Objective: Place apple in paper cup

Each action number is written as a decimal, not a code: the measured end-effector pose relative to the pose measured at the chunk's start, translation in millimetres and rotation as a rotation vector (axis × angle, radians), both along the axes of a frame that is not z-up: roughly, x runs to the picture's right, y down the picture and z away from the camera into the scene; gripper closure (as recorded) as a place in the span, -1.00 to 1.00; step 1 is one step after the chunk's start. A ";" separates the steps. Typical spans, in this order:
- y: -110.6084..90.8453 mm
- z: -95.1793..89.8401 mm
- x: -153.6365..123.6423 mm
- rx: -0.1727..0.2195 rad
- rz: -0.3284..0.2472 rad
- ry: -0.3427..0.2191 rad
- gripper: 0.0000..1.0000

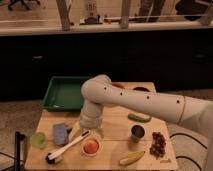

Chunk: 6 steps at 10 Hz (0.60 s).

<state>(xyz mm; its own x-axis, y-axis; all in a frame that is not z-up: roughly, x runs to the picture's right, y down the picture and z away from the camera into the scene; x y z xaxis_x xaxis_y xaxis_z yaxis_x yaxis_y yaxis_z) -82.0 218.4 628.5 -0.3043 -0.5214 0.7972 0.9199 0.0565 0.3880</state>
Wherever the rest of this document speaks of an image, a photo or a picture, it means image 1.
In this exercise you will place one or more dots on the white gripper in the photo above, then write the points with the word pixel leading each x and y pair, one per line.
pixel 90 121

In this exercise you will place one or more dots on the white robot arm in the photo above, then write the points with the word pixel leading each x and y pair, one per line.
pixel 192 113

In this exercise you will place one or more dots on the orange apple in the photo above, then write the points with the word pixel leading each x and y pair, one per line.
pixel 91 146

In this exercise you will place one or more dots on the white paper cup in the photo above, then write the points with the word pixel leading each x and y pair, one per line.
pixel 83 146

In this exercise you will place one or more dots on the metal cup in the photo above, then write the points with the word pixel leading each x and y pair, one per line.
pixel 137 133

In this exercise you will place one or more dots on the yellow cheese wedge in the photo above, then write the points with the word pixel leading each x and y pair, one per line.
pixel 76 129

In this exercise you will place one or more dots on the blue grey sponge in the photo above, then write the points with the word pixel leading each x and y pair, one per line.
pixel 60 135

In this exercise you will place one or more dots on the green plastic tray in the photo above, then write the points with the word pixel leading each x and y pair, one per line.
pixel 64 94

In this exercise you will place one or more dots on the red orange plate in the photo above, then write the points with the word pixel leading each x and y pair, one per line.
pixel 118 85

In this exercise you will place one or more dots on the green cucumber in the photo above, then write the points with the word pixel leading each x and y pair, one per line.
pixel 138 119

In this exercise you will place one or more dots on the dark red bowl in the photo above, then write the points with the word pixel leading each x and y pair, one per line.
pixel 141 89

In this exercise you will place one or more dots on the white dish brush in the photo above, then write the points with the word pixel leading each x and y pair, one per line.
pixel 51 157

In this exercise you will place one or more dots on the yellow banana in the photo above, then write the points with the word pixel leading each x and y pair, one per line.
pixel 131 158

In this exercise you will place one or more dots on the brown grape bunch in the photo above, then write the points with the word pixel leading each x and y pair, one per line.
pixel 157 148

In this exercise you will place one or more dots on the black stand post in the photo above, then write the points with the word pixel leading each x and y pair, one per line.
pixel 19 151

